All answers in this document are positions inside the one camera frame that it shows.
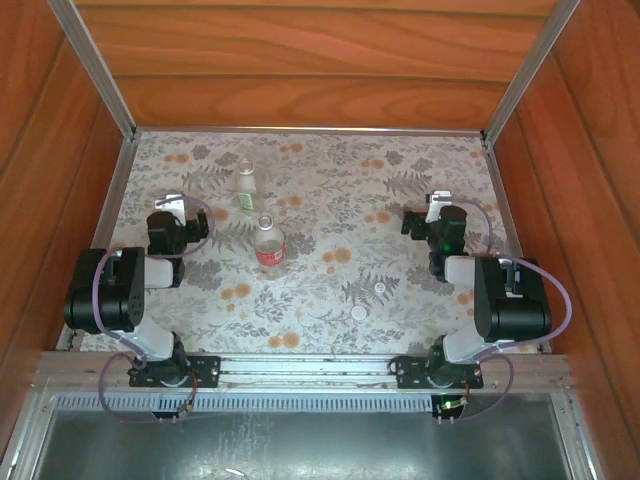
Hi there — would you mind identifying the grey slotted cable duct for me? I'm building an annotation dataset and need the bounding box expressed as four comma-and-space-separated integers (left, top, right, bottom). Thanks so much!
48, 392, 435, 414

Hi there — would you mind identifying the clear bottle green label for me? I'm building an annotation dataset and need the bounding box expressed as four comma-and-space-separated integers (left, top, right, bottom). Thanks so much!
235, 158, 259, 214

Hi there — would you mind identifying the aluminium rear table rail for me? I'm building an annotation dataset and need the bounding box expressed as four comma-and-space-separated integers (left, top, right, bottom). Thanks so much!
133, 126, 487, 138

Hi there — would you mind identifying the clear bottle red label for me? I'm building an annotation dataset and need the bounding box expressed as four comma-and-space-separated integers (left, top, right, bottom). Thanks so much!
253, 214, 288, 267

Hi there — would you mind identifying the small board green light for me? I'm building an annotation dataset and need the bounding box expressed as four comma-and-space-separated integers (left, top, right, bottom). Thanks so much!
435, 394, 470, 417

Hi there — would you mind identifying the shiny metal sheet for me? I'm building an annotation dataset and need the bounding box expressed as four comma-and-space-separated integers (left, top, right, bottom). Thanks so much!
34, 409, 571, 480

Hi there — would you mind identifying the aluminium frame post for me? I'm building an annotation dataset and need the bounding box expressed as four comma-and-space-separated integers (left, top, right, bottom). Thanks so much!
480, 0, 584, 144
47, 0, 140, 142

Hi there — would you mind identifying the aluminium lower frame rail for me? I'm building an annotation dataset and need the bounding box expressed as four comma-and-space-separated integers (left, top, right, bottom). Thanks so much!
0, 392, 56, 480
549, 392, 601, 480

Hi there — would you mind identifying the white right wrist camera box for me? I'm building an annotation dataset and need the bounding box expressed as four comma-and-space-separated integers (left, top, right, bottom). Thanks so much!
424, 190, 454, 222

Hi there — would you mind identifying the aluminium side table rail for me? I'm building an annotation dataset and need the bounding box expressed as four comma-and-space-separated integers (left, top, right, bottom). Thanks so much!
53, 135, 137, 351
479, 135, 554, 352

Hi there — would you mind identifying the floral table cover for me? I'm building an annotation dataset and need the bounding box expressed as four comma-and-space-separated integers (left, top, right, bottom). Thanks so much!
62, 130, 546, 355

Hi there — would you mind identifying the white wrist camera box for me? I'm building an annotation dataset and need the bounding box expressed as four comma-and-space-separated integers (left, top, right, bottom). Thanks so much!
154, 193, 187, 224
424, 190, 454, 222

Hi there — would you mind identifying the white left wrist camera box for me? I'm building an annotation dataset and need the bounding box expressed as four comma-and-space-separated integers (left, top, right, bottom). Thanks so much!
154, 193, 187, 224

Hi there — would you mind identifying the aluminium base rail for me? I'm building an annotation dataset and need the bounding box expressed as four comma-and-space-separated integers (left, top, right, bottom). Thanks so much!
30, 349, 574, 396

